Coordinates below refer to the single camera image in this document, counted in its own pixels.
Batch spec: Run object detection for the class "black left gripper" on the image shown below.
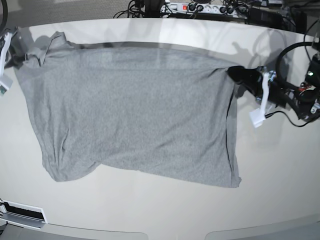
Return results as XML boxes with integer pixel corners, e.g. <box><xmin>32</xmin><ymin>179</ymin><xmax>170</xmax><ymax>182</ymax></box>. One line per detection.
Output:
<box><xmin>226</xmin><ymin>65</ymin><xmax>293</xmax><ymax>109</ymax></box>

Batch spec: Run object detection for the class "grey t-shirt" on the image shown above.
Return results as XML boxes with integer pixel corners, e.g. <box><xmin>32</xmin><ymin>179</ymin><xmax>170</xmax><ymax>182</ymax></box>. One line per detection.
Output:
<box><xmin>15</xmin><ymin>32</ymin><xmax>241</xmax><ymax>188</ymax></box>

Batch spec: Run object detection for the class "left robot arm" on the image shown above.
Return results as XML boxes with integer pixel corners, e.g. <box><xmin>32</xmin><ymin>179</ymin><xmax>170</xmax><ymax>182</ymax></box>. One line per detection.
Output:
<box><xmin>226</xmin><ymin>38</ymin><xmax>320</xmax><ymax>128</ymax></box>

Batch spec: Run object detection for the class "black power adapter box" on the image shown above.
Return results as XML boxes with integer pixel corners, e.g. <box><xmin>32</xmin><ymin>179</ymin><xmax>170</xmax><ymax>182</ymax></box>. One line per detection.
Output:
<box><xmin>248</xmin><ymin>8</ymin><xmax>283</xmax><ymax>29</ymax></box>

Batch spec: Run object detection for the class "white power strip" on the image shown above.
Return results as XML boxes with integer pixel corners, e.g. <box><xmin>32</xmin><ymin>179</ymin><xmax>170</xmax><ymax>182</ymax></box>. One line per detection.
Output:
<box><xmin>160</xmin><ymin>0</ymin><xmax>250</xmax><ymax>19</ymax></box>

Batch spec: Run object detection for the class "white slotted bracket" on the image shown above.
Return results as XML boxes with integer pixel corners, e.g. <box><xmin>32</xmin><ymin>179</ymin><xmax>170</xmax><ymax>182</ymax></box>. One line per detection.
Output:
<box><xmin>0</xmin><ymin>199</ymin><xmax>48</xmax><ymax>230</ymax></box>

